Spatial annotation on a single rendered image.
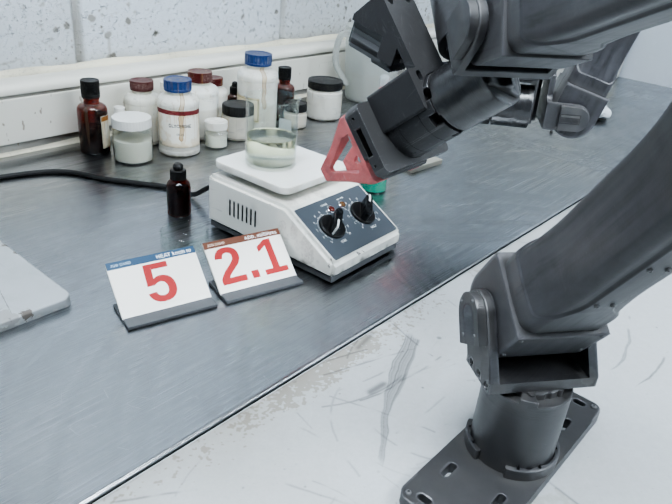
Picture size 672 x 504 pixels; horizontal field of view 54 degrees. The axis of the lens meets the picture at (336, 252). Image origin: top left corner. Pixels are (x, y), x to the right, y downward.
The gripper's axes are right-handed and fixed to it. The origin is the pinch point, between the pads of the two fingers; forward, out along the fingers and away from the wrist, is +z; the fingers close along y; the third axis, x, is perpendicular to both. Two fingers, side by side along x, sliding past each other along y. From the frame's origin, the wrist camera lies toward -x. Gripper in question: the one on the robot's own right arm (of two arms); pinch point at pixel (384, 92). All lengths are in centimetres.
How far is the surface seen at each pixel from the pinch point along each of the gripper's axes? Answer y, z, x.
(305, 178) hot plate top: 21.5, 6.6, 5.4
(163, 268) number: 35.9, 18.0, 10.9
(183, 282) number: 36.0, 15.9, 12.2
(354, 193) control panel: 17.6, 1.3, 8.1
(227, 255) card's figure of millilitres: 31.3, 12.8, 11.1
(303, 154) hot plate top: 13.6, 8.4, 5.4
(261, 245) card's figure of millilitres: 28.3, 9.9, 11.0
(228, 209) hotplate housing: 21.5, 15.7, 10.4
